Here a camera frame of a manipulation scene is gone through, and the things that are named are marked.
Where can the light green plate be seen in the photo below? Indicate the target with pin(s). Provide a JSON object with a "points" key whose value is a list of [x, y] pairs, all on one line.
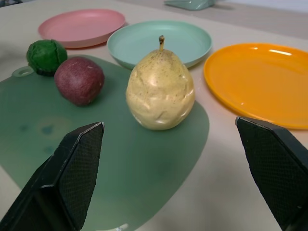
{"points": [[168, 41]]}

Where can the yellow pear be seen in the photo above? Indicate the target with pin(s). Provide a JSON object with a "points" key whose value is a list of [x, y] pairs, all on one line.
{"points": [[160, 91]]}

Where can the orange plate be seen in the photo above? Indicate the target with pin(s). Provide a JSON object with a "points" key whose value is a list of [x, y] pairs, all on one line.
{"points": [[260, 81]]}

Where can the green round vegetable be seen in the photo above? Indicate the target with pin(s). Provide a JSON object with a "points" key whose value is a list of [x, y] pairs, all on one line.
{"points": [[45, 56]]}

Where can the pale green tray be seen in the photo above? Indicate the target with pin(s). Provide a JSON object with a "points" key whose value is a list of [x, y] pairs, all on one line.
{"points": [[192, 3]]}

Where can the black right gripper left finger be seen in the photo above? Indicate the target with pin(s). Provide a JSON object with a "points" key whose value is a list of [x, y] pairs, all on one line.
{"points": [[65, 178]]}

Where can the dark red round fruit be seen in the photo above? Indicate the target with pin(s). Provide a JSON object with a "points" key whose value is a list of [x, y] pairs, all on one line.
{"points": [[79, 80]]}

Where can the pink plate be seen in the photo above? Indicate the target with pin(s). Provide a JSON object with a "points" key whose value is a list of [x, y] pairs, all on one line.
{"points": [[81, 26]]}

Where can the green cutting mat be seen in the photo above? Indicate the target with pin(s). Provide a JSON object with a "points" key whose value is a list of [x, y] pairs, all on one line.
{"points": [[134, 168]]}

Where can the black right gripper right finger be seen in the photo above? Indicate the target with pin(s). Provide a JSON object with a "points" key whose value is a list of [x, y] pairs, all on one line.
{"points": [[276, 166]]}

